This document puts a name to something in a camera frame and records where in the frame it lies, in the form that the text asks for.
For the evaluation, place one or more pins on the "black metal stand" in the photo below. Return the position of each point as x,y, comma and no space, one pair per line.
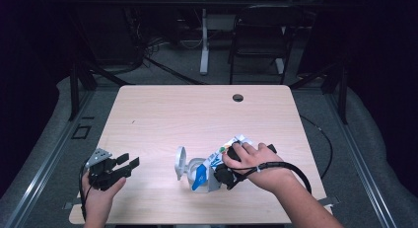
74,96
342,96

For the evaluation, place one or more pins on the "short white desk foot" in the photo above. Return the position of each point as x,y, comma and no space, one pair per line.
279,66

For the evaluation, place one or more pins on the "clear pitcher with white lid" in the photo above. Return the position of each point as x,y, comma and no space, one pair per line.
182,164

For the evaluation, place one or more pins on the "grey tape piece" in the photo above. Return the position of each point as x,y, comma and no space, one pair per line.
69,205
332,200

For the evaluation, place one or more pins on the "aluminium floor rail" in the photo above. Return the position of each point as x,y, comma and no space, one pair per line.
49,162
361,162

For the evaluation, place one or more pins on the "person's right hand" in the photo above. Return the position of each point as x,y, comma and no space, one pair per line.
259,168

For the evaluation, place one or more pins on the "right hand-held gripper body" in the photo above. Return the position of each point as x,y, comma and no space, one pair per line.
226,177

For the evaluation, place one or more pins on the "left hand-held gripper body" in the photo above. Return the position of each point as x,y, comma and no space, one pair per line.
105,177

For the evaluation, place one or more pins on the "black chair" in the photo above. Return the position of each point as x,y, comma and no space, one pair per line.
263,40

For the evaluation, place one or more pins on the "white and blue pouch bag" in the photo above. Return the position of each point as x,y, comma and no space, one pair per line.
213,159

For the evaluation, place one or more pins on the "grey box under desk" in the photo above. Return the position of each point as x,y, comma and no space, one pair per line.
222,22

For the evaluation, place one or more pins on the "white desk leg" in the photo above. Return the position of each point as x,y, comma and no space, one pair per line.
204,50

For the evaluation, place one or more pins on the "person's left hand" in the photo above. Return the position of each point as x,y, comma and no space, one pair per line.
98,201

